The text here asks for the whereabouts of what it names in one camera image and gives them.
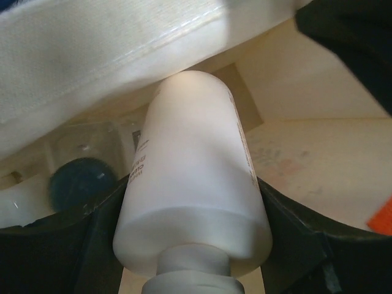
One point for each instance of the clear square bottle grey cap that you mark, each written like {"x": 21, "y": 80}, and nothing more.
{"x": 88, "y": 159}

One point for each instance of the white rectangular lotion bottle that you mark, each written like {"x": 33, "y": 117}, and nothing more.
{"x": 24, "y": 203}

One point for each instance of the beige canvas bag orange handles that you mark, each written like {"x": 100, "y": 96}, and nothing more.
{"x": 313, "y": 131}

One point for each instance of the beige round bottle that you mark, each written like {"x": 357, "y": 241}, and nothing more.
{"x": 192, "y": 218}

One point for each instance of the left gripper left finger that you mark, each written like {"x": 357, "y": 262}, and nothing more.
{"x": 67, "y": 252}

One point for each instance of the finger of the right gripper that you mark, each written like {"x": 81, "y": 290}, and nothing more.
{"x": 359, "y": 34}

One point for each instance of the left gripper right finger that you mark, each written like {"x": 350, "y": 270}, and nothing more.
{"x": 314, "y": 254}

